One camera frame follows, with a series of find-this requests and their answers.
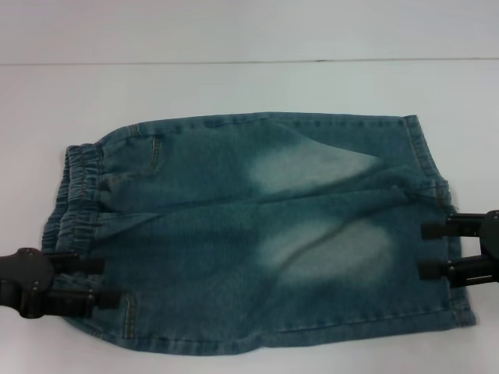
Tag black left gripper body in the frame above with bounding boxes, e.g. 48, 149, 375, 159
0, 247, 56, 320

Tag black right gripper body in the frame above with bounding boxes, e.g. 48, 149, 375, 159
478, 209, 499, 259

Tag blue denim shorts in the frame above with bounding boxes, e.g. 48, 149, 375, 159
40, 111, 478, 350

